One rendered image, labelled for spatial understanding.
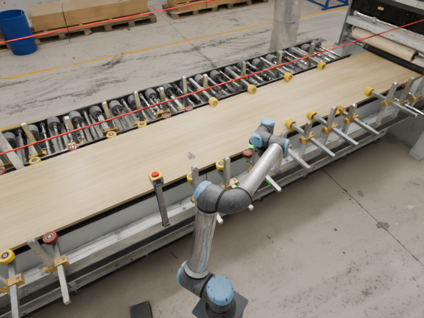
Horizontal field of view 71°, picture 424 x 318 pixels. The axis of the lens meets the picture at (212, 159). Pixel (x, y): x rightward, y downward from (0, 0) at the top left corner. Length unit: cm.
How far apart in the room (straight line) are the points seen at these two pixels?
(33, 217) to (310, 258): 225
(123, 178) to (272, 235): 151
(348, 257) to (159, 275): 169
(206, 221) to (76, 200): 107
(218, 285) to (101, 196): 102
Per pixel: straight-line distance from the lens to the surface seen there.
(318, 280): 287
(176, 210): 236
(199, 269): 176
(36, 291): 225
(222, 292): 177
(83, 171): 245
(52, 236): 215
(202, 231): 156
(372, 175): 383
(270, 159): 166
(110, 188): 225
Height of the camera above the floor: 251
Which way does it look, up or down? 44 degrees down
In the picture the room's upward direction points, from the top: 2 degrees counter-clockwise
